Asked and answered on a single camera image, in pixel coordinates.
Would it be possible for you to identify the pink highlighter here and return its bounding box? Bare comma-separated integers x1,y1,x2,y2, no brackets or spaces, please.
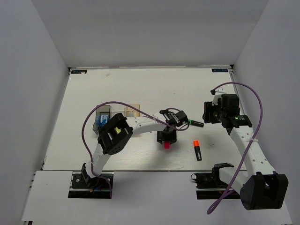
164,142,171,150

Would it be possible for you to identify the yellow highlighter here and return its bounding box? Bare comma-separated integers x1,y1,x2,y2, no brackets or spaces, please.
114,127,121,134

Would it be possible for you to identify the blue stationery block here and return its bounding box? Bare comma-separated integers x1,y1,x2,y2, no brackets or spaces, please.
95,115,110,128

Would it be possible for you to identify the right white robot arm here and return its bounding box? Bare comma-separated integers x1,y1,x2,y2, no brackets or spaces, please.
203,90,288,210

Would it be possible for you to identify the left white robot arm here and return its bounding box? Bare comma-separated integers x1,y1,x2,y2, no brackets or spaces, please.
82,109,188,187

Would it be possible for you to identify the green highlighter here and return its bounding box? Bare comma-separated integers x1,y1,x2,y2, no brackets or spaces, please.
189,120,204,128

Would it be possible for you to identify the orange highlighter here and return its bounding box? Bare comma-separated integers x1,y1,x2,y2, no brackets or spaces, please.
193,140,202,161

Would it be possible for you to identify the tan plastic container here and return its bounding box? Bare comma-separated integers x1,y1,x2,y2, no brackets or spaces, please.
125,104,140,117

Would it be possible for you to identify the right blue corner label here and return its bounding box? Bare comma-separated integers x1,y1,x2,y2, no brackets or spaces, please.
211,68,228,73

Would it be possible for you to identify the blue corner label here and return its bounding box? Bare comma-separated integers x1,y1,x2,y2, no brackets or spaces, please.
71,70,87,74
211,68,228,73

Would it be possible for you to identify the clear plastic container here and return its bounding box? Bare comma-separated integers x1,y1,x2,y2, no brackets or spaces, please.
110,104,126,117

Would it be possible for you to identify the dark grey plastic container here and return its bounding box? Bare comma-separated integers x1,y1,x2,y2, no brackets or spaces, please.
93,105,111,135

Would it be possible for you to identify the left blue corner label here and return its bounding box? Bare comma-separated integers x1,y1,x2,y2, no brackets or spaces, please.
71,70,87,74

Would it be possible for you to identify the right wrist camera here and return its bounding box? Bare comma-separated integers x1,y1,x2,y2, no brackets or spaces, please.
210,87,227,106

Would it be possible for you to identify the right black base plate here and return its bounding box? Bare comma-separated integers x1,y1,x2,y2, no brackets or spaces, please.
191,173,228,200

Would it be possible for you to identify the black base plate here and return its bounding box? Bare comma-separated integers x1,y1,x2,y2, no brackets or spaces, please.
191,173,228,200
68,173,113,199

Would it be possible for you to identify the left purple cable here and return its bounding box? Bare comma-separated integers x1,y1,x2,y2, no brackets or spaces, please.
81,101,190,197

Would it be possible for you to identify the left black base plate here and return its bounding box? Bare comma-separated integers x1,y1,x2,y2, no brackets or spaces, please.
68,173,113,199

